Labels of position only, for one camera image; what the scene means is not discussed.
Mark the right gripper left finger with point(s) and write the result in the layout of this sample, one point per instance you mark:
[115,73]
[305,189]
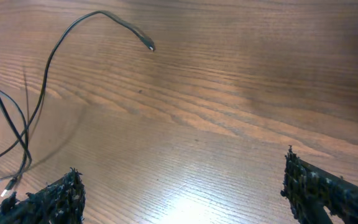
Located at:
[62,202]

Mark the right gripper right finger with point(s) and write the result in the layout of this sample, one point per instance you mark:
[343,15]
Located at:
[315,195]

